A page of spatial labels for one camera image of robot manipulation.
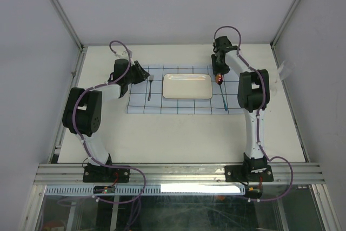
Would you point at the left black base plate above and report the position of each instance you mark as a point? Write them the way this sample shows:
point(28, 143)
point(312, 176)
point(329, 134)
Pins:
point(101, 174)

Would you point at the white slotted cable duct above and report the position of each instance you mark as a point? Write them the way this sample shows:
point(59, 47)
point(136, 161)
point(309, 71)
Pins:
point(149, 190)

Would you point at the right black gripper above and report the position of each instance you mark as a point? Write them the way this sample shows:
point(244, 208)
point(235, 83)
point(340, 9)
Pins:
point(216, 69)

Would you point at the silver fork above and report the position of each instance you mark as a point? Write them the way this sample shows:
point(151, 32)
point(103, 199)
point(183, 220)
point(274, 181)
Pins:
point(151, 79)

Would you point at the blue checkered cloth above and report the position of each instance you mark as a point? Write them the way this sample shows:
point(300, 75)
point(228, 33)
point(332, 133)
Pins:
point(138, 94)

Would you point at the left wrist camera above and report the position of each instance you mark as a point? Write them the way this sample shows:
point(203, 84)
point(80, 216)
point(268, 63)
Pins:
point(125, 54)

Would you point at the right aluminium frame post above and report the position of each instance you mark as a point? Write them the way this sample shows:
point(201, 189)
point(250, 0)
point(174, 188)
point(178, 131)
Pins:
point(292, 8)

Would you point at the left aluminium frame post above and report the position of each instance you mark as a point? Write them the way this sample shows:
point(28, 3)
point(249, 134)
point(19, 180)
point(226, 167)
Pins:
point(67, 24)

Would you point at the aluminium frame post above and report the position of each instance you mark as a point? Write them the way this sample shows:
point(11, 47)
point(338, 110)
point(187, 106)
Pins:
point(67, 24)
point(292, 8)

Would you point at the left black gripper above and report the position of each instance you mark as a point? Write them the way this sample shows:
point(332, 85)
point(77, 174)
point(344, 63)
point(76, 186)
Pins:
point(142, 74)

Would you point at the white rectangular plate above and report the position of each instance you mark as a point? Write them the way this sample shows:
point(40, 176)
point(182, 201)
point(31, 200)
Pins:
point(187, 86)

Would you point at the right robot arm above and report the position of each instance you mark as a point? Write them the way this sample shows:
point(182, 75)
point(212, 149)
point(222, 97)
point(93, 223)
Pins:
point(253, 96)

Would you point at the spoon with blue handle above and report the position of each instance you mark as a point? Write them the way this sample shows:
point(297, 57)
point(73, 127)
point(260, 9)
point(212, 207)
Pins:
point(223, 95)

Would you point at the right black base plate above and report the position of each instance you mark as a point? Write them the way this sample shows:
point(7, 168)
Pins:
point(238, 173)

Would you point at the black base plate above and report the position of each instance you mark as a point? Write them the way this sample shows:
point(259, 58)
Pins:
point(238, 173)
point(101, 174)

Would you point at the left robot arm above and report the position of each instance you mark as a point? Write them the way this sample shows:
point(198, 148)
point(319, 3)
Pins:
point(83, 110)

